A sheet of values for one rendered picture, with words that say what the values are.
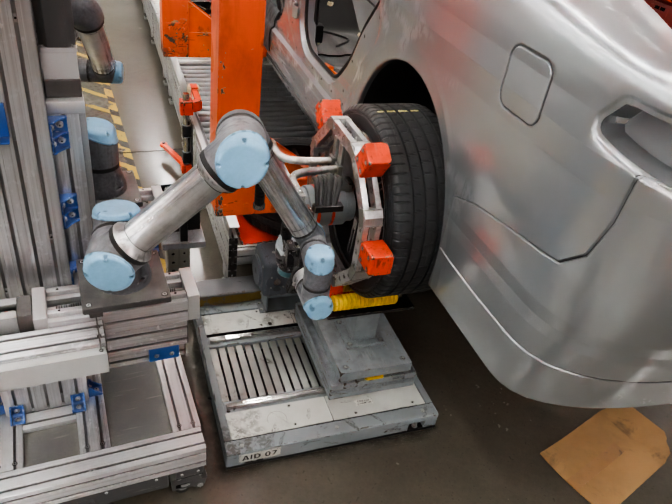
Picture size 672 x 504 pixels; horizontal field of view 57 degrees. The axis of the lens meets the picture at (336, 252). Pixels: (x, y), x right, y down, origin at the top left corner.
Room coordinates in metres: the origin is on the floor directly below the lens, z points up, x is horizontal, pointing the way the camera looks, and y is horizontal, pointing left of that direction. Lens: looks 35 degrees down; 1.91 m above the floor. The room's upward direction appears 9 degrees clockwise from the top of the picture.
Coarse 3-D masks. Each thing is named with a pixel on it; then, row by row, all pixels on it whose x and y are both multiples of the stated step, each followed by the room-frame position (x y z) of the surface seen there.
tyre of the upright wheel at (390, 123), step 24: (360, 120) 1.89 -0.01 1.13; (384, 120) 1.80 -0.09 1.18; (408, 120) 1.83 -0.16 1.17; (432, 120) 1.86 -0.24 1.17; (408, 144) 1.73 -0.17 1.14; (432, 144) 1.76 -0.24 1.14; (408, 168) 1.67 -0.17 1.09; (432, 168) 1.70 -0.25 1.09; (408, 192) 1.61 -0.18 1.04; (432, 192) 1.64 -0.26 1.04; (408, 216) 1.58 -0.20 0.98; (432, 216) 1.61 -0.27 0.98; (384, 240) 1.60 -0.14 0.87; (408, 240) 1.56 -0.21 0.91; (432, 240) 1.59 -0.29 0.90; (408, 264) 1.56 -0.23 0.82; (432, 264) 1.60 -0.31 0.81; (360, 288) 1.69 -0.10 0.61; (384, 288) 1.57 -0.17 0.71; (408, 288) 1.62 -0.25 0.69
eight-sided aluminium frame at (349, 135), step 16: (320, 128) 1.98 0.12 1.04; (336, 128) 1.85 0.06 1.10; (352, 128) 1.84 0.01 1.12; (320, 144) 2.00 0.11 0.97; (352, 144) 1.72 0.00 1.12; (352, 160) 1.69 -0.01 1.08; (368, 208) 1.59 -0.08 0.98; (368, 224) 1.56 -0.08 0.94; (368, 240) 1.61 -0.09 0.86; (336, 256) 1.83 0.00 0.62; (336, 272) 1.74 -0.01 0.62; (352, 272) 1.57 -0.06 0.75
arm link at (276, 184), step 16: (240, 112) 1.31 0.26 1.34; (272, 144) 1.38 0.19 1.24; (272, 160) 1.36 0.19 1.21; (272, 176) 1.35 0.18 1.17; (288, 176) 1.40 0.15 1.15; (272, 192) 1.35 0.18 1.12; (288, 192) 1.37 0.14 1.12; (288, 208) 1.36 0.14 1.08; (304, 208) 1.39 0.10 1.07; (288, 224) 1.37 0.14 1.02; (304, 224) 1.38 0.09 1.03; (304, 240) 1.38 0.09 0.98; (320, 240) 1.37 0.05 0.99
